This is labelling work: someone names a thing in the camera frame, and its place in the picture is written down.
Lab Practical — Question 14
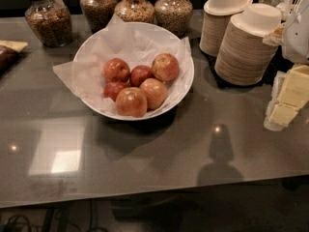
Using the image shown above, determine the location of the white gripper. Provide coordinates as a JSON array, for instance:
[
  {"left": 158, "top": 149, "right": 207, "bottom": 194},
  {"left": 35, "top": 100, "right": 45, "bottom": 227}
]
[{"left": 263, "top": 0, "right": 309, "bottom": 131}]

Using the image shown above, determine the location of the paper bowl stack front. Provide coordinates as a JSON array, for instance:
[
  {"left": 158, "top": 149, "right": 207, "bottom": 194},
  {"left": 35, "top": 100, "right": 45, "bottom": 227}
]
[{"left": 214, "top": 3, "right": 281, "bottom": 86}]

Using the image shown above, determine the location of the paper bowl stack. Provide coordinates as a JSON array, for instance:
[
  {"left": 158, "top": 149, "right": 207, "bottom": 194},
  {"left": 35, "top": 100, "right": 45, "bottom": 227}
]
[
  {"left": 214, "top": 3, "right": 281, "bottom": 86},
  {"left": 200, "top": 0, "right": 253, "bottom": 57}
]

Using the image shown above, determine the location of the paper bowl stack back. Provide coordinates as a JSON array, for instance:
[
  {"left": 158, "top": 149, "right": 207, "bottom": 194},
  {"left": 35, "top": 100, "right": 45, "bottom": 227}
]
[{"left": 200, "top": 0, "right": 253, "bottom": 57}]

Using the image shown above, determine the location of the red yellow apple back right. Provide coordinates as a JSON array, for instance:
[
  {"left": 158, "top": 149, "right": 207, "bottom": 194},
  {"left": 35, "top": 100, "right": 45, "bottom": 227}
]
[{"left": 152, "top": 53, "right": 180, "bottom": 81}]

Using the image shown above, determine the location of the pale red apple front right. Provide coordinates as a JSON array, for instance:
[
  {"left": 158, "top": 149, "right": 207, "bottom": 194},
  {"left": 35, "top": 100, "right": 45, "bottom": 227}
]
[{"left": 139, "top": 78, "right": 168, "bottom": 110}]

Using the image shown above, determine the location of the dark red apple centre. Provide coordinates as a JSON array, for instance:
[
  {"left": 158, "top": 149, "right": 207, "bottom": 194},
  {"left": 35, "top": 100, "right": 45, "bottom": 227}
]
[{"left": 129, "top": 65, "right": 154, "bottom": 87}]

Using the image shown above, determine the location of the yellow red apple front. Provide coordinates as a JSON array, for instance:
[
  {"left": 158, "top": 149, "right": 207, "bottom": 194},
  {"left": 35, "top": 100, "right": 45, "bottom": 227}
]
[{"left": 116, "top": 87, "right": 148, "bottom": 118}]

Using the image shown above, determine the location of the white bowl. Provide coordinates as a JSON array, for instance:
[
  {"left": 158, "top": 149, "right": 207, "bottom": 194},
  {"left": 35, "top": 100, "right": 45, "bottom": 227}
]
[{"left": 72, "top": 21, "right": 195, "bottom": 122}]

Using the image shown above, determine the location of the red apple back left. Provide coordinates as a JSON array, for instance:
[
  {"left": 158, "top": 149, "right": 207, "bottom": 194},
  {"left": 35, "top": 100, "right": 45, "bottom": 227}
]
[{"left": 102, "top": 58, "right": 130, "bottom": 82}]

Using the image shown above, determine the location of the red apple lower left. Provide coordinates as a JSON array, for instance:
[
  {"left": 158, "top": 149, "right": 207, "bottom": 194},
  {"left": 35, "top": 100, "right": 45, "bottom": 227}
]
[{"left": 103, "top": 82, "right": 129, "bottom": 102}]

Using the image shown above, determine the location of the glass cereal jar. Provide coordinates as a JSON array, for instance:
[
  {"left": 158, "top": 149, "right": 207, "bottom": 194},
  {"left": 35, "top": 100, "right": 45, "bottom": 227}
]
[
  {"left": 114, "top": 0, "right": 155, "bottom": 23},
  {"left": 25, "top": 0, "right": 72, "bottom": 47},
  {"left": 79, "top": 0, "right": 118, "bottom": 32},
  {"left": 154, "top": 0, "right": 193, "bottom": 38}
]

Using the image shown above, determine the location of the white paper liner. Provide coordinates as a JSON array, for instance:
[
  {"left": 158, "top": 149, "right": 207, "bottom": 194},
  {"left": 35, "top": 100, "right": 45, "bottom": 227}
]
[{"left": 52, "top": 14, "right": 193, "bottom": 119}]

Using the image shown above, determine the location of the glass cereal jar far left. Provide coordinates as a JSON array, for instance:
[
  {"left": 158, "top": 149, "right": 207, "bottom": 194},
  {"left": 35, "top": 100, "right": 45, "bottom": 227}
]
[{"left": 25, "top": 0, "right": 72, "bottom": 47}]

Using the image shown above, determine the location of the dark pastry tray left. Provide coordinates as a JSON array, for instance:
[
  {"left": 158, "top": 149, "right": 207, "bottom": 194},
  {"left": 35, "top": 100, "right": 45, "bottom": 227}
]
[{"left": 0, "top": 41, "right": 28, "bottom": 74}]

